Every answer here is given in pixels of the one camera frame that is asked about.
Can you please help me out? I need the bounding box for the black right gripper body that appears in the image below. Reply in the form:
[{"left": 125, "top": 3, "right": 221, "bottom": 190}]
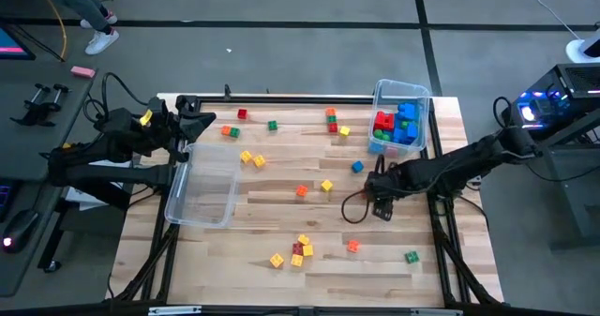
[{"left": 365, "top": 163, "right": 413, "bottom": 200}]

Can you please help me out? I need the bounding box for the dark grey side desk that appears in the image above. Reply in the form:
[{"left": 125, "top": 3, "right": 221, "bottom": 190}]
[{"left": 0, "top": 60, "right": 99, "bottom": 298}]

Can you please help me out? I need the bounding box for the black double clamp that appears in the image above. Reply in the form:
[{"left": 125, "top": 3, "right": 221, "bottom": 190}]
[{"left": 9, "top": 83, "right": 72, "bottom": 128}]

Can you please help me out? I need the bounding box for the desk computer monitor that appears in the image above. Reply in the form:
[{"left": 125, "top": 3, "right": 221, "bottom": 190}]
[{"left": 0, "top": 23, "right": 37, "bottom": 62}]

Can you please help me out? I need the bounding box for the grey metal stand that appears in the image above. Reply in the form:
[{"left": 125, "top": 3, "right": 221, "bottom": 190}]
[{"left": 515, "top": 113, "right": 600, "bottom": 251}]

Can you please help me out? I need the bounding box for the black lit computer case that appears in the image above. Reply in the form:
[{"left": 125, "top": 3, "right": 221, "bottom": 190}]
[{"left": 500, "top": 62, "right": 600, "bottom": 143}]

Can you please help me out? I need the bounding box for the clear plastic bin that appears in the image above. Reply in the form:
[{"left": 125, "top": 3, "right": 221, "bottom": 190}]
[
  {"left": 368, "top": 78, "right": 431, "bottom": 159},
  {"left": 163, "top": 142, "right": 243, "bottom": 229}
]

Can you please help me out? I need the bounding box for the black computer mouse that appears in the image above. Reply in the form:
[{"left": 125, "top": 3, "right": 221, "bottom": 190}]
[{"left": 1, "top": 207, "right": 41, "bottom": 255}]

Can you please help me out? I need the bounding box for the white paper sheet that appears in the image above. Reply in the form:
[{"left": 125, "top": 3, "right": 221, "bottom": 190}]
[{"left": 64, "top": 152, "right": 142, "bottom": 213}]

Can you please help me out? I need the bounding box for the yellow floor cable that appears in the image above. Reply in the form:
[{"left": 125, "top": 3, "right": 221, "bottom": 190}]
[{"left": 39, "top": 0, "right": 69, "bottom": 63}]

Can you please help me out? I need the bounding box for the person's white shoe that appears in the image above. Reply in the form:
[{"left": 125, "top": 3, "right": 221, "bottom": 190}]
[
  {"left": 79, "top": 9, "right": 118, "bottom": 30},
  {"left": 84, "top": 28, "right": 120, "bottom": 56}
]

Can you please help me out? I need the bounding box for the pink rectangular pad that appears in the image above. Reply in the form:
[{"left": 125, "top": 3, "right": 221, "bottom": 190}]
[{"left": 69, "top": 65, "right": 98, "bottom": 80}]

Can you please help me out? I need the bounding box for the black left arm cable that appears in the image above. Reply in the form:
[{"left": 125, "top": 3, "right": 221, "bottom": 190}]
[{"left": 82, "top": 71, "right": 151, "bottom": 125}]

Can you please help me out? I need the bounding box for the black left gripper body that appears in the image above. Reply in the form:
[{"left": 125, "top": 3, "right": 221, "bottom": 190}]
[{"left": 148, "top": 96, "right": 182, "bottom": 143}]

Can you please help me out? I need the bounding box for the grey mounting plate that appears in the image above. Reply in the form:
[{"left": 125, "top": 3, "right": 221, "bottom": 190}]
[
  {"left": 147, "top": 305, "right": 203, "bottom": 316},
  {"left": 410, "top": 308, "right": 465, "bottom": 316}
]

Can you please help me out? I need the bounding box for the white floor cable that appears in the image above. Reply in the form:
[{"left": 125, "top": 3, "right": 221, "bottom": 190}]
[{"left": 527, "top": 0, "right": 600, "bottom": 43}]

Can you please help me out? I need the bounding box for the backlit keyboard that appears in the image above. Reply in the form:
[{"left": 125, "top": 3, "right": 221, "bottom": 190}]
[{"left": 0, "top": 180, "right": 13, "bottom": 223}]

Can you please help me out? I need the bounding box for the black metal table frame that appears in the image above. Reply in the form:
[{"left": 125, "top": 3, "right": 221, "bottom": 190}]
[{"left": 106, "top": 94, "right": 503, "bottom": 308}]

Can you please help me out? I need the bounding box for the white round device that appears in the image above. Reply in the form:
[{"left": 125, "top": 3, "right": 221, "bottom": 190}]
[{"left": 564, "top": 23, "right": 600, "bottom": 65}]

